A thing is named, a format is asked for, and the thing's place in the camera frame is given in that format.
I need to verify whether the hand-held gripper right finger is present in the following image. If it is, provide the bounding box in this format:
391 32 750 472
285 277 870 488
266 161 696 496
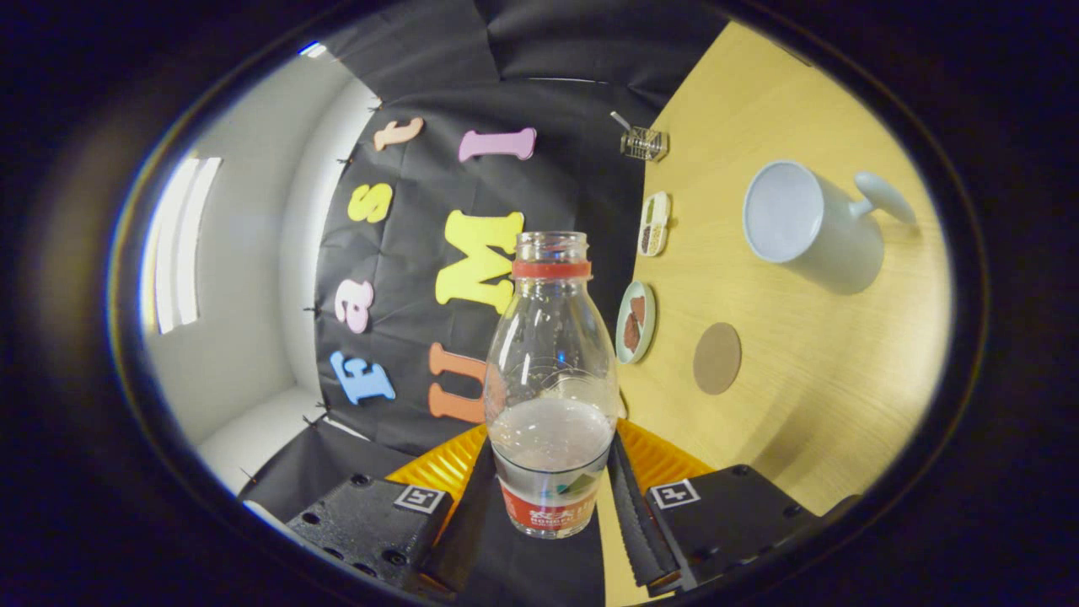
607 419 831 593

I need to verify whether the pale green plate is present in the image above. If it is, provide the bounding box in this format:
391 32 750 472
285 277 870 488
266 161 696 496
615 281 657 365

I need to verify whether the wire mesh holder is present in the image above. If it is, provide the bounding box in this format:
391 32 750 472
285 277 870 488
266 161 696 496
620 126 669 162

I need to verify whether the white cup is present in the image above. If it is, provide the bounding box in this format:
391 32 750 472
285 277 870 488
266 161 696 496
742 160 918 294

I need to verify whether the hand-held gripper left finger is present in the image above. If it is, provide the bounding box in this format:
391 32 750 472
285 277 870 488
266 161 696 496
285 424 500 601

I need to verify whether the wooden table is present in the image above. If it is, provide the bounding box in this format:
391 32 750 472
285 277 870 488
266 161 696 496
594 21 953 607

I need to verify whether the white divided grain dish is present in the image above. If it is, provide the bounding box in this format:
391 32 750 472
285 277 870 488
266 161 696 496
637 191 672 257

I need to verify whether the clear plastic juice bottle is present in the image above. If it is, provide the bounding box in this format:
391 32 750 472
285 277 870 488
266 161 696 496
484 231 620 540

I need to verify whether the round brown coaster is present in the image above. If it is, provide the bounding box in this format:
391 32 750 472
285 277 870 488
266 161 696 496
693 322 743 396

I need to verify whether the large ceiling light panel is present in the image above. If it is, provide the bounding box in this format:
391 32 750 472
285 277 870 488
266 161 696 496
152 156 223 336

